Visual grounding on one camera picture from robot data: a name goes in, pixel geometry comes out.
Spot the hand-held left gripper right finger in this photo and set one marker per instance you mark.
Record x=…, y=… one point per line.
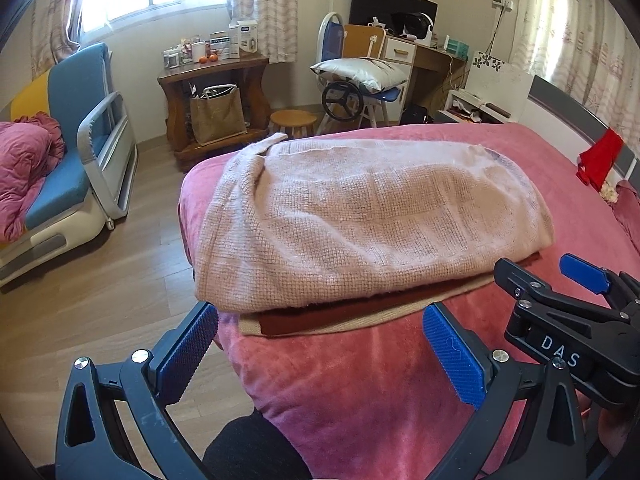
x=452, y=355

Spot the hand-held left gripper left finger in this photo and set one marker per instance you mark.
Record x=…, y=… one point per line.
x=192, y=345

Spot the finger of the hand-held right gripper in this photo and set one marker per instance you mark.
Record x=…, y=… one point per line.
x=582, y=272
x=520, y=282

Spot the pale pink knit sweater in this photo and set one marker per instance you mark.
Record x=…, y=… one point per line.
x=360, y=220

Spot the person's right hand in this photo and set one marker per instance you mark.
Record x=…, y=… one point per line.
x=617, y=430

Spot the dark pink pillow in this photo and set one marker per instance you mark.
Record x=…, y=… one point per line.
x=629, y=215

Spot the cream plush toy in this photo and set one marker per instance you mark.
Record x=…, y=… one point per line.
x=609, y=194

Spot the pink bed blanket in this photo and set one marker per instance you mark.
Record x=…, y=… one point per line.
x=360, y=385

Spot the dark red folded garment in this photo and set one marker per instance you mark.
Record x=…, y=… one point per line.
x=350, y=315

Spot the bright red garment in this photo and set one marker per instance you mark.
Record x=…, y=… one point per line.
x=600, y=160

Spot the person's black pants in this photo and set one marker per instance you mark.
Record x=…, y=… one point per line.
x=250, y=450

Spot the grey and white headboard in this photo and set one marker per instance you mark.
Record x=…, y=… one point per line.
x=565, y=105

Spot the black bag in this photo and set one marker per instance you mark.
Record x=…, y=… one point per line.
x=415, y=115

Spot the white leaf-print nightstand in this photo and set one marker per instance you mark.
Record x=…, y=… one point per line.
x=500, y=85

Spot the blue and yellow recliner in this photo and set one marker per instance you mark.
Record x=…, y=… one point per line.
x=75, y=160

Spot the burlap tote bag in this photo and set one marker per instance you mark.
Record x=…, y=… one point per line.
x=217, y=117

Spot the wooden desk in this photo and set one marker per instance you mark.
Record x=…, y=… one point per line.
x=435, y=70

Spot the dark wooden console table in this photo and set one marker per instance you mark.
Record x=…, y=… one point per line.
x=175, y=105

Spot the pink quilt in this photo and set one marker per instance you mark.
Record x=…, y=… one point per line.
x=25, y=170

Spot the teal box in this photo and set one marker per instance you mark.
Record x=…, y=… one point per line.
x=457, y=46

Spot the patterned cream curtain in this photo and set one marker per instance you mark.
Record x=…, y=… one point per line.
x=55, y=15
x=575, y=25
x=270, y=5

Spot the round wooden stool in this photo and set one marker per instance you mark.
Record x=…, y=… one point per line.
x=294, y=119

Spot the black steering wheel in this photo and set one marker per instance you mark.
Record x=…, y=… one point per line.
x=330, y=105

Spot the white drawer cabinet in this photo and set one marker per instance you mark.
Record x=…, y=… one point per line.
x=397, y=52

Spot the white satin pillow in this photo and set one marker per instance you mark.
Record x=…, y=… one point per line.
x=360, y=72

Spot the white and black desk device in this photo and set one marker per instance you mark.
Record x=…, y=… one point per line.
x=415, y=25

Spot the small white clock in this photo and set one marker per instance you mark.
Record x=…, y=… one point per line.
x=172, y=59

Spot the tan chair back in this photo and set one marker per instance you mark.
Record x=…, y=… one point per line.
x=357, y=42

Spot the white cup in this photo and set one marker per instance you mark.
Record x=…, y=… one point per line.
x=200, y=50

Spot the small white carton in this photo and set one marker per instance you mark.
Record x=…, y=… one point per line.
x=219, y=45

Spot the blue and white chair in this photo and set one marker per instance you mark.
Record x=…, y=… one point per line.
x=331, y=42

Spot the tall white carton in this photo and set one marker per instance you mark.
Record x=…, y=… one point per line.
x=243, y=40

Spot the black television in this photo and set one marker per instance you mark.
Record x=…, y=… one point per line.
x=375, y=5

